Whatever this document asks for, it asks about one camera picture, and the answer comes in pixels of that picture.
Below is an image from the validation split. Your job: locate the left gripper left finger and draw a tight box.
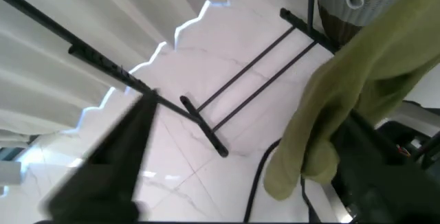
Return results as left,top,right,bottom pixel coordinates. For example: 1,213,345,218
43,89,160,223

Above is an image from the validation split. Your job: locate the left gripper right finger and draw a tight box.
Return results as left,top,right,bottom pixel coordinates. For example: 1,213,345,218
330,110,440,223

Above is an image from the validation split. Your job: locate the green short-sleeved shirt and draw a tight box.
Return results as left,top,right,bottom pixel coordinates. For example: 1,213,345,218
263,0,440,201

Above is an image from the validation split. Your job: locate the black clothes rack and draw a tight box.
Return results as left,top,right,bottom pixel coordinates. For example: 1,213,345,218
0,0,341,159

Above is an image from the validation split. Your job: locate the white curtain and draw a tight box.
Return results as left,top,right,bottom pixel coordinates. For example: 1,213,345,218
0,161,22,187
0,0,248,137

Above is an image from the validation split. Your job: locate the window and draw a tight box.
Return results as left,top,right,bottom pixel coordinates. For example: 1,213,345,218
0,134,41,161

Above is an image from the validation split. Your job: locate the black cable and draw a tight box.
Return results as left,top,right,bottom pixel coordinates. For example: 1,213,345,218
243,137,322,223

